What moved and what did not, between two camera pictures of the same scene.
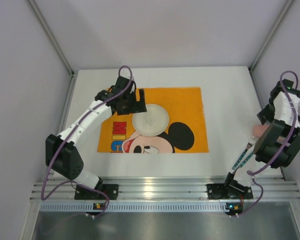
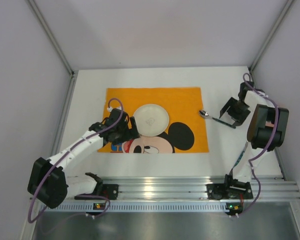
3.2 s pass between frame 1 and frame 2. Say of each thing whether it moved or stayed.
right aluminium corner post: stayed
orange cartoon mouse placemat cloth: stayed
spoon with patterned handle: moved
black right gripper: moved
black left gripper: moved
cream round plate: stayed
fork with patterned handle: stayed
